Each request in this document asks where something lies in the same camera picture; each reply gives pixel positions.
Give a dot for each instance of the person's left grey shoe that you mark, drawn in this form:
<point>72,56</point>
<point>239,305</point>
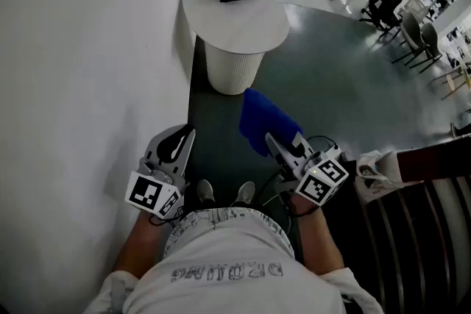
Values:
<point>206,190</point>

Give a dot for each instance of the person's right forearm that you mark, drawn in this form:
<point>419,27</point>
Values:
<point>318,239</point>

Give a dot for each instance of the person's white printed t-shirt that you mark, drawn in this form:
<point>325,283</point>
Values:
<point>228,290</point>

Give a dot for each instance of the grey chair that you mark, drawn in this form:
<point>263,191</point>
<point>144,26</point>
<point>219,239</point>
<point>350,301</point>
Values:
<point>428,40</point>
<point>410,29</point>

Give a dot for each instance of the blue cloth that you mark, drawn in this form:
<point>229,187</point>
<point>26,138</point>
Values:
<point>263,117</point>

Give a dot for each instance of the dark wooden slatted chair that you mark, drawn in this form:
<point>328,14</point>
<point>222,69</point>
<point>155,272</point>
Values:
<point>416,231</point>

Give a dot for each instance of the black office chair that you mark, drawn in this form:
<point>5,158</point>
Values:
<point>384,0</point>

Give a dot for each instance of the person's left forearm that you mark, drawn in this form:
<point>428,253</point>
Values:
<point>141,242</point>

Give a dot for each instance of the person's right grey shoe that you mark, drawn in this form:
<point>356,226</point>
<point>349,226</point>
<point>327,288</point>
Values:
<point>246,193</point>

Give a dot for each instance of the person's grey shoe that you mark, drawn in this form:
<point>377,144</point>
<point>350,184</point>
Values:
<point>206,190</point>
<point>246,193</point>

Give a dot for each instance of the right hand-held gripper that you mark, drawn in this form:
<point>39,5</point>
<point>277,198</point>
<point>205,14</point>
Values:
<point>320,184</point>

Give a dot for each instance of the white adapter box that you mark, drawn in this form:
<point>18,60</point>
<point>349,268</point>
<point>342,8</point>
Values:
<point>333,151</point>

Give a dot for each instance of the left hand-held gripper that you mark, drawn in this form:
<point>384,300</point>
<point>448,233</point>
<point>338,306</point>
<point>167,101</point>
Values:
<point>147,191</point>

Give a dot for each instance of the white round side table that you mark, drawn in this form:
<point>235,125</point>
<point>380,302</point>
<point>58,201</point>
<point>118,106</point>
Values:
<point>235,24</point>

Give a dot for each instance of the light wooden chair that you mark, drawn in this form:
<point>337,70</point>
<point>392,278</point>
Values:
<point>454,79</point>

